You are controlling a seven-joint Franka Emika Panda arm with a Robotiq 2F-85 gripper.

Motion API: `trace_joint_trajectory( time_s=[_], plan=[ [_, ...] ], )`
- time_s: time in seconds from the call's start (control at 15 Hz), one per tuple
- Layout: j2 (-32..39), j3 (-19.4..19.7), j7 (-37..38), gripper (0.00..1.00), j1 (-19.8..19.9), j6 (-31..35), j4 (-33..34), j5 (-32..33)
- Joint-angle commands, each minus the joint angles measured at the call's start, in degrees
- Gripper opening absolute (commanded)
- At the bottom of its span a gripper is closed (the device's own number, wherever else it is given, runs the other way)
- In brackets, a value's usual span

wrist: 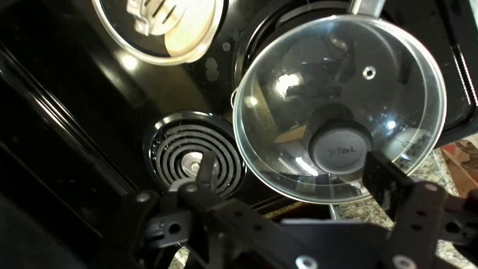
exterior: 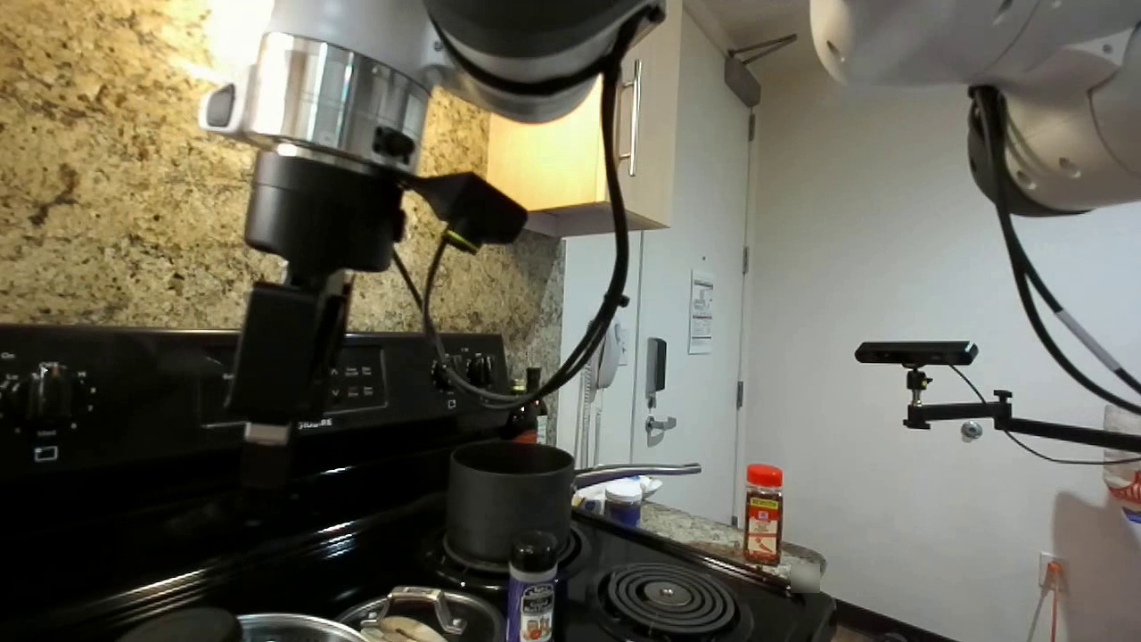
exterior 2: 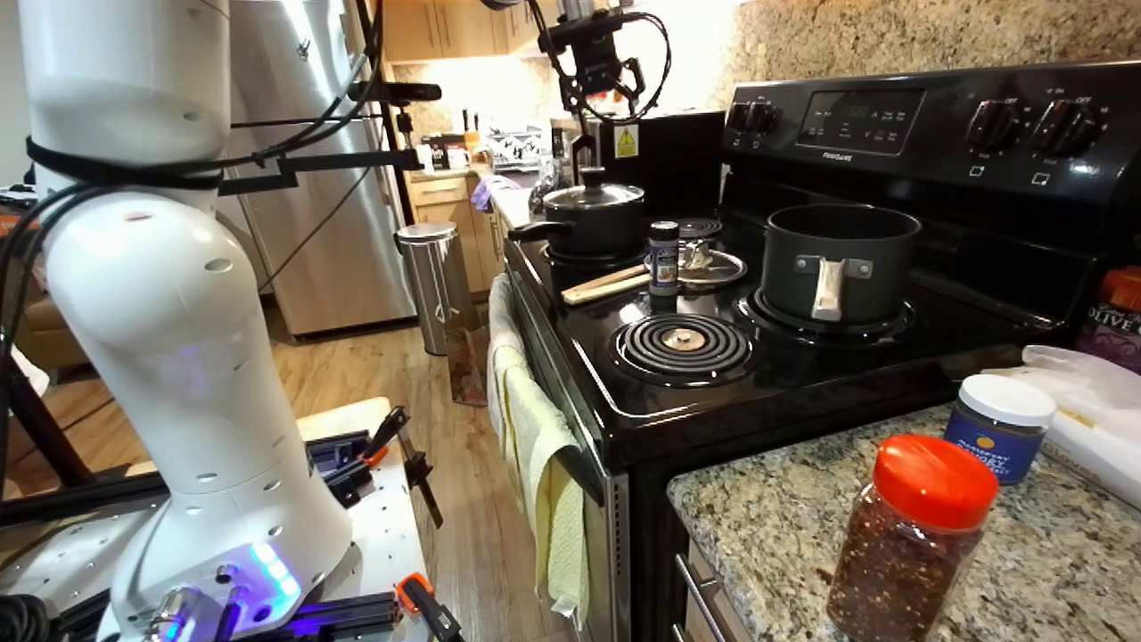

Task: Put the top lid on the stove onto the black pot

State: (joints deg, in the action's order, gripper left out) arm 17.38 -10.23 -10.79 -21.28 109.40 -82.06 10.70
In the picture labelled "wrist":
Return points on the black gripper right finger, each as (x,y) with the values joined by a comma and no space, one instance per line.
(412,224)

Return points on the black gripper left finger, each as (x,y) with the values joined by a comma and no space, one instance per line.
(124,224)

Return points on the wooden slotted spatula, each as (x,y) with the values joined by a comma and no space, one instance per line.
(188,37)

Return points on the steel cooking pot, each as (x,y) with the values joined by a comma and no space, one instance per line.
(113,29)

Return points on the glass pot lid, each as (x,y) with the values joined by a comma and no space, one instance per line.
(340,149)

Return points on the bare coil burner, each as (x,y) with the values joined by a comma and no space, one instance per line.
(173,143)

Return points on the black electric stove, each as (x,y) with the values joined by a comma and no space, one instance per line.
(75,98)

